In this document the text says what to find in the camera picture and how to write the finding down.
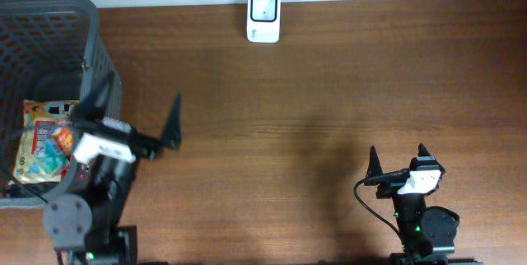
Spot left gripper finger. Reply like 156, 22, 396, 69
160, 93, 182, 150
70, 76, 112, 123

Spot orange tissue pack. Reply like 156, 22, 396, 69
51, 128, 73, 156

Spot yellow wet wipes pack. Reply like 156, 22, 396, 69
13, 100, 79, 184

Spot teal tissue pack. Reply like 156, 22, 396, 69
35, 138, 69, 175

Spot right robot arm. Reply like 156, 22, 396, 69
353, 144, 478, 264

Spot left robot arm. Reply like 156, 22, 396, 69
43, 75, 182, 264

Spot grey plastic basket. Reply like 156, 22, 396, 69
1, 0, 114, 209

